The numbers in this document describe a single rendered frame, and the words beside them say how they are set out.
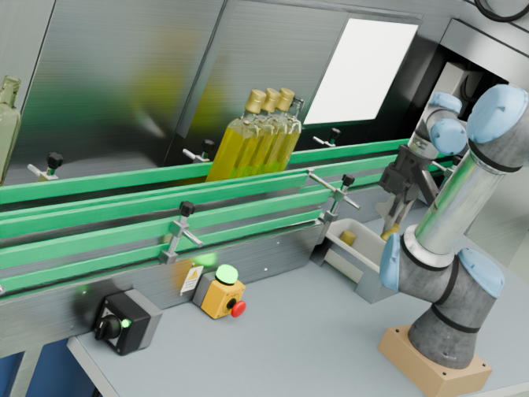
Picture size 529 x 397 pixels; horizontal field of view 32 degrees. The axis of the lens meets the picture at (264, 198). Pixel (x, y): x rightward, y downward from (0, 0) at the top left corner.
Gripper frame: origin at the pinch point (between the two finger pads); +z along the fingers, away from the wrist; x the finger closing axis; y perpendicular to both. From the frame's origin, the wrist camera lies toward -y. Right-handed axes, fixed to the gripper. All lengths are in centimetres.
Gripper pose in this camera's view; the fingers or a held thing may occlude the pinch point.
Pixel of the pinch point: (392, 227)
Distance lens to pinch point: 231.0
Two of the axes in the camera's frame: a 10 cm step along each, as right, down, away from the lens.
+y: -7.3, -5.2, 4.5
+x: -5.8, 1.1, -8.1
